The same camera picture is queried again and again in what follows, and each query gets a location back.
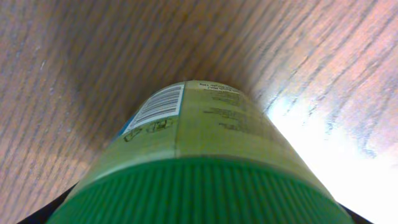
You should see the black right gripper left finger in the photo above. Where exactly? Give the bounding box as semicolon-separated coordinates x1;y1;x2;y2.
17;184;76;224

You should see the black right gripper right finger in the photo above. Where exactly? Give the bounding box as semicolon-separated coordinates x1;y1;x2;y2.
339;203;373;224

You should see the green lid jar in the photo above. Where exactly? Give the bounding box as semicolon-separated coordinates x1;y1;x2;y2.
49;81;352;223

